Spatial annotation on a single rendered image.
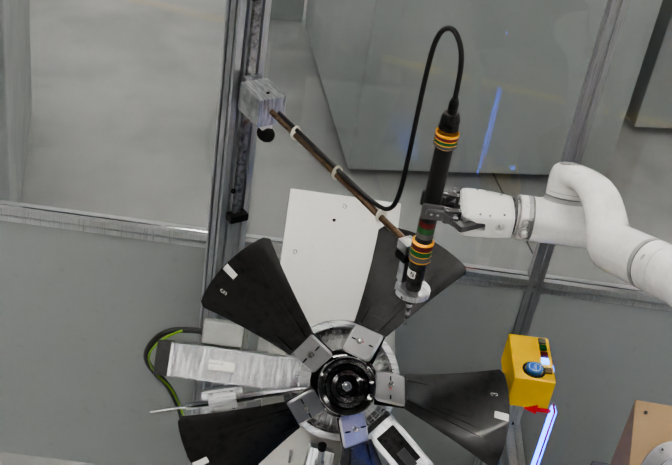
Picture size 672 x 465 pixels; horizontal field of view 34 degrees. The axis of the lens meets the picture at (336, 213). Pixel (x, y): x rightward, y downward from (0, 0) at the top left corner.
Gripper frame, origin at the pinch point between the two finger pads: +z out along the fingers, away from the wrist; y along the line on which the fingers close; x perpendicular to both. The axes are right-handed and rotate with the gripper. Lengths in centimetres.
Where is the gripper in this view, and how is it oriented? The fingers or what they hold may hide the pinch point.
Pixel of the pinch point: (431, 205)
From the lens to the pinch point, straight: 206.0
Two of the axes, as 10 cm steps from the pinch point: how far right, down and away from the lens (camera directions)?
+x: 1.3, -8.2, -5.6
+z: -9.9, -1.3, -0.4
